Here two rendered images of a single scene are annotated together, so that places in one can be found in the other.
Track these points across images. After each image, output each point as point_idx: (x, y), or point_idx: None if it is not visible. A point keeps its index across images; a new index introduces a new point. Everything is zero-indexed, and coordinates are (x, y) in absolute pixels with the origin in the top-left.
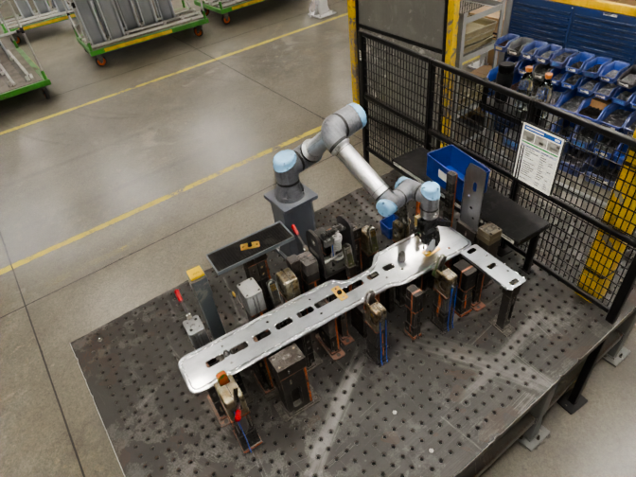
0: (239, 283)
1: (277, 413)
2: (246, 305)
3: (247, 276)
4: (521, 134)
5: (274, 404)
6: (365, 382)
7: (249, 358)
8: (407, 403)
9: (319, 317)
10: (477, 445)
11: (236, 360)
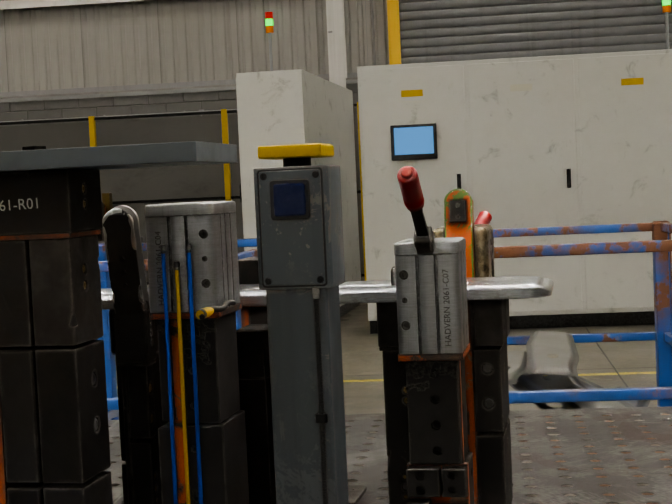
0: (197, 202)
1: (361, 498)
2: (234, 253)
3: (80, 347)
4: None
5: (350, 502)
6: (119, 480)
7: (355, 281)
8: (111, 455)
9: (108, 289)
10: (114, 422)
11: (388, 281)
